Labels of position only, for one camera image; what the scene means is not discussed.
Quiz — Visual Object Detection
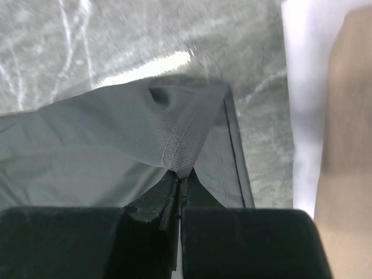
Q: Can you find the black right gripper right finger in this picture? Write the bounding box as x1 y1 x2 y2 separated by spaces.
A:
180 172 332 278

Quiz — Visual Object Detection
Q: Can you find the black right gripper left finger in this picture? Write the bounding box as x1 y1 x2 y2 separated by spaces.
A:
1 171 179 278

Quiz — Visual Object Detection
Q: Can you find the grey t shirt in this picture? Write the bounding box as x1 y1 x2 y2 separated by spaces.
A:
1 80 254 208

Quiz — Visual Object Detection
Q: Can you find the folded tan t shirt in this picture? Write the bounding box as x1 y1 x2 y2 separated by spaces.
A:
314 6 371 278

